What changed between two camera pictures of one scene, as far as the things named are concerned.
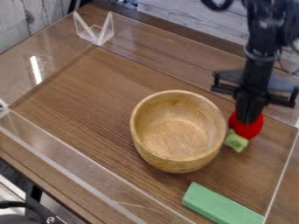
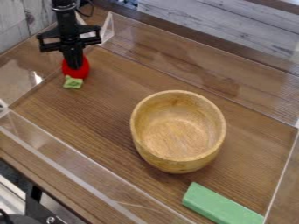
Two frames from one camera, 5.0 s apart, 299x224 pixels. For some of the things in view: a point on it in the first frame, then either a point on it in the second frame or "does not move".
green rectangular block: (219, 207) does not move
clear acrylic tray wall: (113, 122) does not move
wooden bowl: (178, 128) does not move
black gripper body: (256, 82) → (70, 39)
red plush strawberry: (242, 132) → (75, 76)
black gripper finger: (242, 105) → (70, 57)
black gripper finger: (256, 108) → (79, 55)
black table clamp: (38, 213) does not move
